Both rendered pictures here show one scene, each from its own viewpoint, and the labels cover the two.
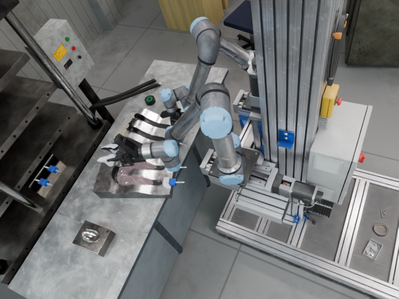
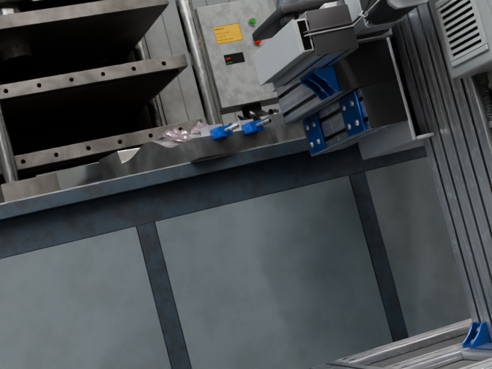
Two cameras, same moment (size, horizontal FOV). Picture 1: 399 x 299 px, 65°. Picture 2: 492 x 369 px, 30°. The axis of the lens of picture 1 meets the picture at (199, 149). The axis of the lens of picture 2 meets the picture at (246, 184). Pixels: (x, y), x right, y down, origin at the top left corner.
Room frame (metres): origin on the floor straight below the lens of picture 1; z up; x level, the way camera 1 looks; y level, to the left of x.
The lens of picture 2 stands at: (-1.07, -0.92, 0.56)
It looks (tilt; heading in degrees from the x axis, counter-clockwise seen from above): 3 degrees up; 28
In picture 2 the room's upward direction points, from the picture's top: 14 degrees counter-clockwise
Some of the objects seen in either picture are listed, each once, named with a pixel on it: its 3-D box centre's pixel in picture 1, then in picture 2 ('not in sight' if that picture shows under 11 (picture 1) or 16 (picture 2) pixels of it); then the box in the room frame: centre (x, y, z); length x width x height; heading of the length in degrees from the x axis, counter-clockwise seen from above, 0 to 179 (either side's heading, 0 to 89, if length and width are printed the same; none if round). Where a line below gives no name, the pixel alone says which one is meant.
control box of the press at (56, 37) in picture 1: (97, 104); (271, 188); (2.14, 0.67, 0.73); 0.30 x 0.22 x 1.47; 139
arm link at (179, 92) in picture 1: (184, 94); not in sight; (1.37, -0.04, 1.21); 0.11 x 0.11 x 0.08; 0
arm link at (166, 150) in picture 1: (164, 149); not in sight; (0.86, 0.14, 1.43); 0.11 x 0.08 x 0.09; 71
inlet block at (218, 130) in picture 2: (174, 182); (223, 131); (1.04, 0.22, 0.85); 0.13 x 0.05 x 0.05; 66
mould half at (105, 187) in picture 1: (136, 176); (182, 152); (1.19, 0.45, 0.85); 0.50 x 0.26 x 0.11; 66
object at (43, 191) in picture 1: (24, 167); (69, 200); (1.63, 1.24, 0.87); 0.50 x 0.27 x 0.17; 49
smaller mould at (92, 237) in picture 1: (94, 238); (27, 195); (0.89, 0.79, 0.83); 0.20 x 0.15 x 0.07; 49
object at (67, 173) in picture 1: (23, 178); not in sight; (1.64, 1.34, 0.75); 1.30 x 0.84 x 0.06; 139
